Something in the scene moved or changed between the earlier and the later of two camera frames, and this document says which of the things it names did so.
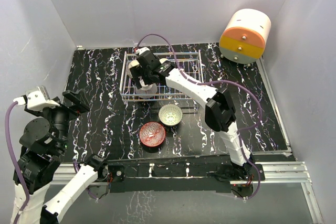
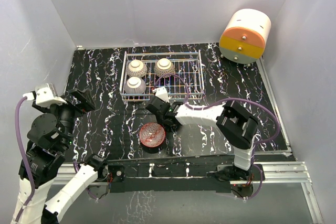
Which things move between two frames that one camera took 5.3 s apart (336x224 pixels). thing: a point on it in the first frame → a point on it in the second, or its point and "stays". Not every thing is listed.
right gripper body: x=146 y=77 → x=160 y=120
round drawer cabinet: x=242 y=41 stays
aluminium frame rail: x=272 y=172 stays
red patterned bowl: x=152 y=134 stays
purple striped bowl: x=146 y=92 → x=135 y=85
